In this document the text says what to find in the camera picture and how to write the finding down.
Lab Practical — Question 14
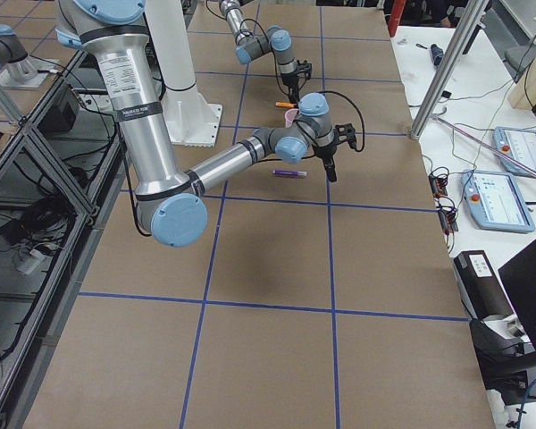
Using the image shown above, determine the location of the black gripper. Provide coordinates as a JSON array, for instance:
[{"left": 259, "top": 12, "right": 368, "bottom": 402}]
[
  {"left": 281, "top": 70, "right": 300, "bottom": 105},
  {"left": 315, "top": 144, "right": 338, "bottom": 182}
]

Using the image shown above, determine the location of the purple marker pen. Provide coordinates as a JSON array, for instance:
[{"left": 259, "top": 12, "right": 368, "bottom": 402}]
[{"left": 272, "top": 169, "right": 307, "bottom": 178}]

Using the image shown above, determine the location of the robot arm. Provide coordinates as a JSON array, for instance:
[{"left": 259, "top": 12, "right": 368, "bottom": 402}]
[
  {"left": 205, "top": 1, "right": 312, "bottom": 105},
  {"left": 57, "top": 1, "right": 339, "bottom": 248}
]

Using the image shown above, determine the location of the long grabber stick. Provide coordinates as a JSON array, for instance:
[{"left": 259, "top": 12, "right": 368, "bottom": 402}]
[{"left": 431, "top": 114, "right": 536, "bottom": 179}]

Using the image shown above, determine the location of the brown paper table mat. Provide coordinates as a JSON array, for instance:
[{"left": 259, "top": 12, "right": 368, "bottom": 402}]
[{"left": 24, "top": 4, "right": 493, "bottom": 428}]

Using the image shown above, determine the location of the near blue teach pendant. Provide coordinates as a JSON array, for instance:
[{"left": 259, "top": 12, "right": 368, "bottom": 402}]
[{"left": 461, "top": 170, "right": 536, "bottom": 233}]

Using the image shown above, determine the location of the blue teach pendant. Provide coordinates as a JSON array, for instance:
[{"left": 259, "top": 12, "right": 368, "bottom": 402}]
[
  {"left": 461, "top": 170, "right": 536, "bottom": 233},
  {"left": 493, "top": 127, "right": 536, "bottom": 172}
]

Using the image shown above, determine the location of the far blue teach pendant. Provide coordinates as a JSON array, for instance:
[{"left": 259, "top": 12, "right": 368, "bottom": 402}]
[{"left": 493, "top": 127, "right": 536, "bottom": 172}]

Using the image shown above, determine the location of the black label printer box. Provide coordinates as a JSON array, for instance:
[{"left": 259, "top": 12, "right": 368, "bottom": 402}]
[{"left": 453, "top": 250, "right": 514, "bottom": 321}]

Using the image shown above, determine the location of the black computer monitor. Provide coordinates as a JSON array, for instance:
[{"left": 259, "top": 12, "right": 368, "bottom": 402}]
[{"left": 498, "top": 239, "right": 536, "bottom": 349}]

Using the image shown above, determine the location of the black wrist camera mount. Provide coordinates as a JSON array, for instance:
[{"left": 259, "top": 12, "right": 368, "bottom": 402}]
[
  {"left": 333, "top": 123, "right": 357, "bottom": 151},
  {"left": 294, "top": 60, "right": 312, "bottom": 80}
]

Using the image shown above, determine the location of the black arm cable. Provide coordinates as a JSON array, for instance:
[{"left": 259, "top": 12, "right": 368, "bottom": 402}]
[
  {"left": 319, "top": 90, "right": 366, "bottom": 153},
  {"left": 239, "top": 17, "right": 282, "bottom": 86}
]

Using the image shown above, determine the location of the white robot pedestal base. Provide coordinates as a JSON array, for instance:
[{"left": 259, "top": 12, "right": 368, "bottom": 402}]
[{"left": 145, "top": 0, "right": 222, "bottom": 147}]

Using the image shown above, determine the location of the aluminium frame post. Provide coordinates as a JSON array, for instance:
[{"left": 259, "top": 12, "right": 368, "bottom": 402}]
[{"left": 409, "top": 0, "right": 490, "bottom": 140}]

